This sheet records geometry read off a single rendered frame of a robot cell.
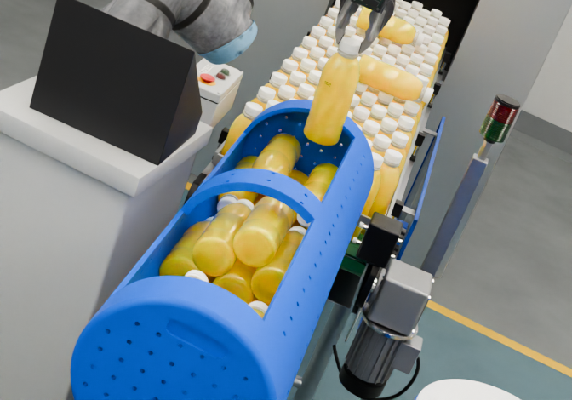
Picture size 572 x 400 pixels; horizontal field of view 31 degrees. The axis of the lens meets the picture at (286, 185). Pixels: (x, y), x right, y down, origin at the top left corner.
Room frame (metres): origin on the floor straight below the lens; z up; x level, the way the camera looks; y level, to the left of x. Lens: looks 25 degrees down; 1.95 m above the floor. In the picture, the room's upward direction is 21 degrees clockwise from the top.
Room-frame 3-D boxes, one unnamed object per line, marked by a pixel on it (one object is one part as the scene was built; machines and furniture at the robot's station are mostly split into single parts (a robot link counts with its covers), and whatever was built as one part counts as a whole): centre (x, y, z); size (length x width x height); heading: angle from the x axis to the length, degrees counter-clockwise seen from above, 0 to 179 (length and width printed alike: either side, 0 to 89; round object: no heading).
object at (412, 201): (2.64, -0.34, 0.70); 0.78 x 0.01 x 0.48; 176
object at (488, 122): (2.38, -0.41, 1.18); 0.06 x 0.06 x 0.05
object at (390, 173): (2.20, -0.20, 0.99); 0.07 x 0.07 x 0.19
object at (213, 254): (1.54, 0.06, 1.11); 0.19 x 0.07 x 0.07; 176
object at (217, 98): (2.25, 0.25, 1.05); 0.20 x 0.10 x 0.10; 176
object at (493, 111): (2.38, -0.41, 1.23); 0.06 x 0.06 x 0.04
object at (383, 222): (2.05, -0.23, 0.95); 0.10 x 0.07 x 0.10; 86
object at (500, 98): (2.38, -0.41, 1.18); 0.06 x 0.06 x 0.16
